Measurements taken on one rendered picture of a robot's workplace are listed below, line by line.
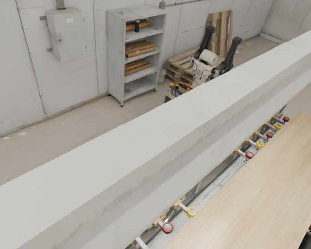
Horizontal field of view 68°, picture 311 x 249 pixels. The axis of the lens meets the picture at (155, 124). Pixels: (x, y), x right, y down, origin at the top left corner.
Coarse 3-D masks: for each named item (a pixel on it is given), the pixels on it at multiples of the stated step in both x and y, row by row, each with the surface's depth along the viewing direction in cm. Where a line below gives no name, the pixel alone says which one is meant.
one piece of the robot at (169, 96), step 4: (172, 84) 333; (180, 84) 321; (168, 88) 344; (176, 88) 347; (184, 88) 318; (188, 88) 315; (168, 92) 343; (168, 96) 346; (172, 96) 340; (168, 100) 350
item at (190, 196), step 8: (256, 136) 301; (248, 144) 291; (224, 160) 266; (232, 160) 268; (216, 168) 256; (224, 168) 257; (208, 176) 247; (216, 176) 248; (200, 184) 238; (208, 184) 240; (192, 192) 230; (200, 192) 234; (184, 200) 222; (192, 200) 226; (176, 208) 214; (168, 216) 208; (176, 216) 217; (144, 232) 196; (152, 232) 196; (144, 240) 191; (128, 248) 185; (136, 248) 185
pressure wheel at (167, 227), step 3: (165, 222) 183; (168, 222) 183; (165, 225) 181; (168, 225) 182; (171, 225) 182; (162, 228) 180; (165, 228) 180; (168, 228) 180; (171, 228) 180; (165, 231) 178; (168, 231) 178; (171, 231) 180
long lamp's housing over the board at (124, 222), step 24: (264, 96) 58; (288, 96) 64; (240, 120) 49; (264, 120) 56; (216, 144) 44; (240, 144) 51; (168, 168) 38; (192, 168) 40; (144, 192) 34; (168, 192) 36; (120, 216) 31; (144, 216) 34; (72, 240) 28; (96, 240) 29; (120, 240) 31
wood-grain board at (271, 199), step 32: (288, 128) 292; (256, 160) 245; (288, 160) 250; (224, 192) 211; (256, 192) 215; (288, 192) 219; (192, 224) 185; (224, 224) 188; (256, 224) 191; (288, 224) 195
